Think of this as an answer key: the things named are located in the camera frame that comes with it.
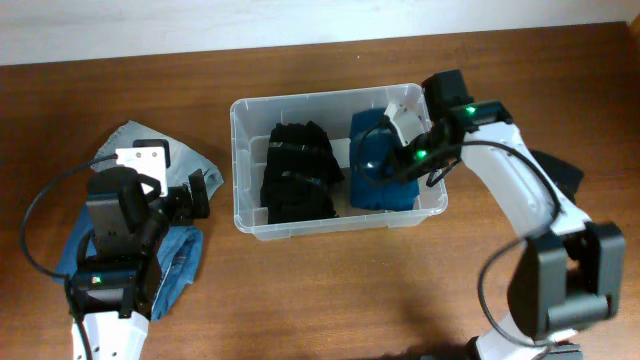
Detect teal garment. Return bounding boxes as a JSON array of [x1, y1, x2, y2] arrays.
[[349, 108, 419, 211]]

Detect black garment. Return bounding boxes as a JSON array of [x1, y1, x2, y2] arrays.
[[260, 121, 344, 224]]

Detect dark grey garment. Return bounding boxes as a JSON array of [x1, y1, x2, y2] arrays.
[[531, 150, 585, 204]]

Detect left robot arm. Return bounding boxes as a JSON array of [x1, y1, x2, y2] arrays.
[[64, 167, 210, 359]]

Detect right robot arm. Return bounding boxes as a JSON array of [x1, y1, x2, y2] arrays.
[[383, 70, 625, 359]]

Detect light grey folded jeans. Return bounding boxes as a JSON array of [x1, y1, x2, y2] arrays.
[[91, 121, 224, 199]]

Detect blue folded jeans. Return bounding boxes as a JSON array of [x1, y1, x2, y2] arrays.
[[56, 206, 204, 321]]

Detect clear plastic storage bin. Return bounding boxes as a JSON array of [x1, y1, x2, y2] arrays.
[[230, 84, 448, 241]]

